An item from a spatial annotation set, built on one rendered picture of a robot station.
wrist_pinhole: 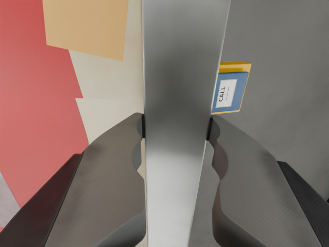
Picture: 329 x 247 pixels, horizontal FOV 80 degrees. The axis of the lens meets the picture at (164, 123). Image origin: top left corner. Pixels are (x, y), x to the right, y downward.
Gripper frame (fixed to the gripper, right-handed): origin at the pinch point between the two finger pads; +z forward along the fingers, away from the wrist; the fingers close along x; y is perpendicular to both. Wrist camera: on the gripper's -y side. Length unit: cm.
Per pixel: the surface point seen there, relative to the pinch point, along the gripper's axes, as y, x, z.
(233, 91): 12.0, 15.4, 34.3
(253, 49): 24, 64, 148
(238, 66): 6.5, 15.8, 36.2
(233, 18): 3, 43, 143
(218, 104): 14.9, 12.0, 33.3
